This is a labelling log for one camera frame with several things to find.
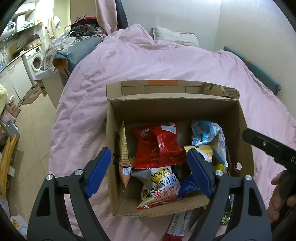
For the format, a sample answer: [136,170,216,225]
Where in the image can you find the tan narrow snack packet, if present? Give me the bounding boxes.
[119,121,132,188]

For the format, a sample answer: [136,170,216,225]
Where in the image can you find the light blue snack bag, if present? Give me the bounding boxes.
[191,120,228,167]

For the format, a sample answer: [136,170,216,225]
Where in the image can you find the blue green popcorn bag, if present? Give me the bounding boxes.
[220,195,233,226]

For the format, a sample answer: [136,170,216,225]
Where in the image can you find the white washing machine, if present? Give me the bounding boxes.
[22,45,43,82]

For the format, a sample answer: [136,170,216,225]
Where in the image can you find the red snack bag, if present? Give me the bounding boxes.
[131,121,186,169]

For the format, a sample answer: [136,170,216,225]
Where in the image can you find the power life snack bag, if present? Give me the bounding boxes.
[132,166,181,210]

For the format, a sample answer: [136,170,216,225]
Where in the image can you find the teal bed bolster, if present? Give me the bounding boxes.
[223,46,281,95]

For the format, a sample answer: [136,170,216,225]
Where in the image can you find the blue yellow snack bag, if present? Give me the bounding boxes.
[177,145,213,199]

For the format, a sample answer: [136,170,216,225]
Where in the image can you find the white grey pillow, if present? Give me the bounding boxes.
[152,27,200,47]

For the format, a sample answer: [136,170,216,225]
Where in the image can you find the white water heater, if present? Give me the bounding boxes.
[2,21,16,36]

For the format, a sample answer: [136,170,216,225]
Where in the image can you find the right hand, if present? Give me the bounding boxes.
[267,170,287,223]

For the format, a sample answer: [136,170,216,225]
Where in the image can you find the beige plaid snack bar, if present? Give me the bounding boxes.
[162,210,193,241]

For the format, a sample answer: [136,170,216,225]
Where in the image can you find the pile of dark clothes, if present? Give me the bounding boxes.
[69,16,99,39]

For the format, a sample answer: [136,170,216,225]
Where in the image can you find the brown cardboard box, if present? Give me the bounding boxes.
[106,80,254,217]

